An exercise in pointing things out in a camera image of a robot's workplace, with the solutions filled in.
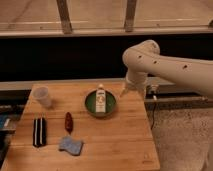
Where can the green bowl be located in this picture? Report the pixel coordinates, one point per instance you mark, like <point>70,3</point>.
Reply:
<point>90,104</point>

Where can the white green bottle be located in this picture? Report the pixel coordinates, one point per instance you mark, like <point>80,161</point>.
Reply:
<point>100,99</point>

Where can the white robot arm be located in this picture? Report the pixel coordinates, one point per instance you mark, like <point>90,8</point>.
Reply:
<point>145,58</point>

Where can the blue sponge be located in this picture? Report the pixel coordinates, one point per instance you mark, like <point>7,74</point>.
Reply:
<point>71,146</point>

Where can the metal window frame rail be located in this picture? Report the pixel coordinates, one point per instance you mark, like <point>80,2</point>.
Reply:
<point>44,18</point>

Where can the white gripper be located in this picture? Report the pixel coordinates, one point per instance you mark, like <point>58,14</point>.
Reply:
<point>135,81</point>

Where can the dried red pepper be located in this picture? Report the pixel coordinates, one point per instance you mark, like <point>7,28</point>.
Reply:
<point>68,123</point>

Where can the black white striped cloth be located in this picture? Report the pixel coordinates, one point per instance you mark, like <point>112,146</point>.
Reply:
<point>39,132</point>

